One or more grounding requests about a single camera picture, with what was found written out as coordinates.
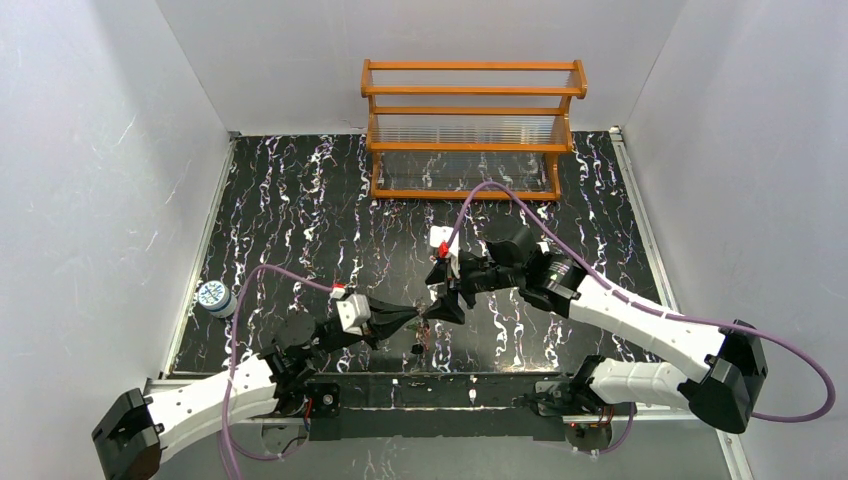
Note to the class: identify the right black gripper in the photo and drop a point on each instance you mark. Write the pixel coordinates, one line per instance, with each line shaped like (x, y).
(465, 278)

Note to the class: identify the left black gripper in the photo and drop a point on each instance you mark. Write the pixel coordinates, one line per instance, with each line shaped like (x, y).
(372, 317)

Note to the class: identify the metal keyring with red handle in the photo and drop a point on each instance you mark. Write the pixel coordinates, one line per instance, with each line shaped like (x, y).
(421, 328)

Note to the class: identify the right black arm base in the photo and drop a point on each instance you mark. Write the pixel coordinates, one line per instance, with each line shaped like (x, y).
(593, 426)

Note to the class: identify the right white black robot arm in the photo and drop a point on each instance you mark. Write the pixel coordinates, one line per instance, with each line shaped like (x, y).
(716, 373)

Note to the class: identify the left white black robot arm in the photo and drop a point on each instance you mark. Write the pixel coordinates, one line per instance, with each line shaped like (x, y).
(140, 432)

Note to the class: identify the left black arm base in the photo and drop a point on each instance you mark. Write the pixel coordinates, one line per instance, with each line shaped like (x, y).
(313, 400)

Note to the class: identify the small blue white jar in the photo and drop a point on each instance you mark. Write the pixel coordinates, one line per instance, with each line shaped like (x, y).
(217, 299)

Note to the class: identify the orange wooden shelf rack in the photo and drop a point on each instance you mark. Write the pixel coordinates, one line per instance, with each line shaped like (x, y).
(457, 109)

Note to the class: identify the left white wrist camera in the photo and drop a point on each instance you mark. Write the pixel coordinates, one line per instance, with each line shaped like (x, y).
(353, 309)

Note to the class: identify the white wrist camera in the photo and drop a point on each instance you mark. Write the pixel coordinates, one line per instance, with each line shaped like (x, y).
(443, 241)
(353, 309)

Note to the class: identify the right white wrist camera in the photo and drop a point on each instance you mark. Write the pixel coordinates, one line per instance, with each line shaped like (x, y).
(443, 241)

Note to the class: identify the aluminium front rail frame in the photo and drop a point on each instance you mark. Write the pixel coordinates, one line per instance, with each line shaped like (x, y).
(427, 405)

